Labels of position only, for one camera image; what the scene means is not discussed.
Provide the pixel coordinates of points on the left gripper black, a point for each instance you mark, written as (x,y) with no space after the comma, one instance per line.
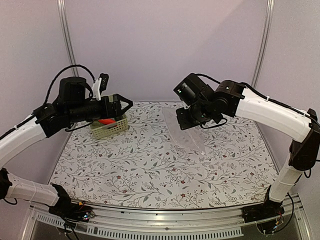
(116,111)

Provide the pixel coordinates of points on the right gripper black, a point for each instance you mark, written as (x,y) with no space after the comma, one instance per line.
(184,124)

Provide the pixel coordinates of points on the toy carrot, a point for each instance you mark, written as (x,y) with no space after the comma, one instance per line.
(107,121)

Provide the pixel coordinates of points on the clear zip top bag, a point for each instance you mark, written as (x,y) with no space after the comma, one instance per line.
(191,139)

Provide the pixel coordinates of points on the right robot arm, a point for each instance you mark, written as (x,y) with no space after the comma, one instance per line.
(235,99)

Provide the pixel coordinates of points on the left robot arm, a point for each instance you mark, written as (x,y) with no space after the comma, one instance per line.
(76,102)

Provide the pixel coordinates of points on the cream plastic basket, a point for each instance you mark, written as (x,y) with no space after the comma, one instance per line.
(100,130)

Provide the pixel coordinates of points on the floral table mat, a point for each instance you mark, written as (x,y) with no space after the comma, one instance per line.
(143,167)

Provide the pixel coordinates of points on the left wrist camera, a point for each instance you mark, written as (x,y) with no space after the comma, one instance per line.
(100,85)

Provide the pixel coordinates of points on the left metal frame post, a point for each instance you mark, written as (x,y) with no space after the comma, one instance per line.
(61,7)

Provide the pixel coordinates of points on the metal frame post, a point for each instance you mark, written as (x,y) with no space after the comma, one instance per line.
(264,41)
(61,7)

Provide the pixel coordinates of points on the front aluminium rail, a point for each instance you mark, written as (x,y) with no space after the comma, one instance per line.
(127,223)

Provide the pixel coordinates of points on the right metal frame post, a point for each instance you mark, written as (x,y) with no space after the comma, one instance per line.
(264,41)

